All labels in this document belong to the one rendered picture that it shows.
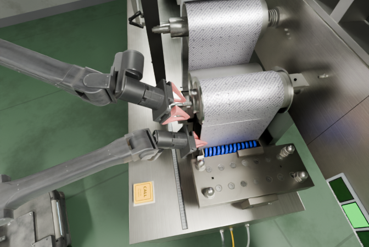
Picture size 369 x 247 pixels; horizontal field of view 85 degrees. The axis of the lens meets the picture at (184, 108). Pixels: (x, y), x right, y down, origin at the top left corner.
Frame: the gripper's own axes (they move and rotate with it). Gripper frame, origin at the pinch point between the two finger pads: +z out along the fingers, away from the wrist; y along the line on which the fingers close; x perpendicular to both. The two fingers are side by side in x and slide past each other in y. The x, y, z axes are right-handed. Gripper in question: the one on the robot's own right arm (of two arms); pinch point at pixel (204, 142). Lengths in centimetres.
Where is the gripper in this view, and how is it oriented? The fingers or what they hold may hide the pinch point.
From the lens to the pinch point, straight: 74.0
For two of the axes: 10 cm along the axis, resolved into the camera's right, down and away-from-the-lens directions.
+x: 4.8, -5.5, -6.8
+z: 8.6, 1.5, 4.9
